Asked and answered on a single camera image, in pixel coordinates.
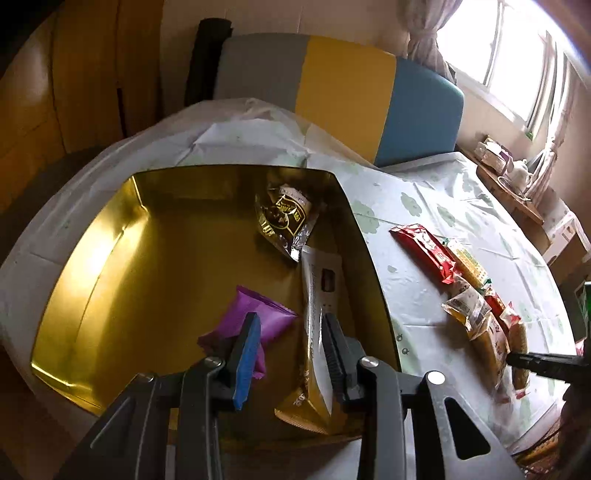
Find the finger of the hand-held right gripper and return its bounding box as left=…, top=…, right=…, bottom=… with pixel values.
left=507, top=352, right=591, bottom=384

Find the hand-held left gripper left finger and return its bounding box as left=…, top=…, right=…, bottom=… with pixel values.
left=55, top=312, right=269, bottom=480

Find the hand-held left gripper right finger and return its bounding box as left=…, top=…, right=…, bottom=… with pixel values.
left=322, top=311, right=525, bottom=480

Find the narrow orange snack packet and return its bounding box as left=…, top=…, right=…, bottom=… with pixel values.
left=508, top=318, right=531, bottom=402

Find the orange pastry packet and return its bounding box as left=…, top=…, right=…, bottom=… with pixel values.
left=471, top=316, right=511, bottom=391

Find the long white gold packet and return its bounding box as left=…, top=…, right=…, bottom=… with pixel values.
left=274, top=244, right=345, bottom=437

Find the small red snack packet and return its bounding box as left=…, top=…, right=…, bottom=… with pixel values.
left=485, top=292, right=522, bottom=335

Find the clear orange snack packet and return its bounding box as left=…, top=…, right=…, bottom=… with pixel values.
left=442, top=284, right=492, bottom=340

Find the yellow green cracker packet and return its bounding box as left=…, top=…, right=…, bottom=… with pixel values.
left=443, top=237, right=495, bottom=296

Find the gold-lined brown box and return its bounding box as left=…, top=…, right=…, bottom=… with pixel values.
left=30, top=166, right=402, bottom=439

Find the long red snack packet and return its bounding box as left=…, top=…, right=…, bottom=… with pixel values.
left=390, top=224, right=458, bottom=284

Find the purple snack packet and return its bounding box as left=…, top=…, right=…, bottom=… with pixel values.
left=198, top=285, right=300, bottom=381

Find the green container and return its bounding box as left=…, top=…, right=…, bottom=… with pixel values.
left=575, top=281, right=591, bottom=337

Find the green cloud print tablecloth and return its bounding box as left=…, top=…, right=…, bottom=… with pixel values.
left=0, top=97, right=583, bottom=462

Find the dark brown snack packet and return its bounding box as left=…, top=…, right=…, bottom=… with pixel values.
left=254, top=182, right=321, bottom=264

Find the wooden side table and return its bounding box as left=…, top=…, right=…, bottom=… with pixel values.
left=475, top=161, right=552, bottom=227

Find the white teapot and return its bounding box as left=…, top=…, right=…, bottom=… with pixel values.
left=510, top=159, right=532, bottom=190

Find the pale patterned curtain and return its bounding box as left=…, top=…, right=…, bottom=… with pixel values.
left=402, top=0, right=458, bottom=84
left=526, top=134, right=573, bottom=204

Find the box of small packets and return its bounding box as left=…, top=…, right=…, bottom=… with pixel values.
left=475, top=136, right=511, bottom=169

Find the grey yellow blue chair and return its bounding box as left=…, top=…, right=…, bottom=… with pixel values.
left=185, top=32, right=465, bottom=169

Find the dark upright object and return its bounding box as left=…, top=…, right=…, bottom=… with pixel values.
left=185, top=17, right=232, bottom=109

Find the bright window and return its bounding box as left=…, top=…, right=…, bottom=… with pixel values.
left=436, top=0, right=578, bottom=134

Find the wooden cabinet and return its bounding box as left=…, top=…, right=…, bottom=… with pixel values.
left=0, top=0, right=167, bottom=217

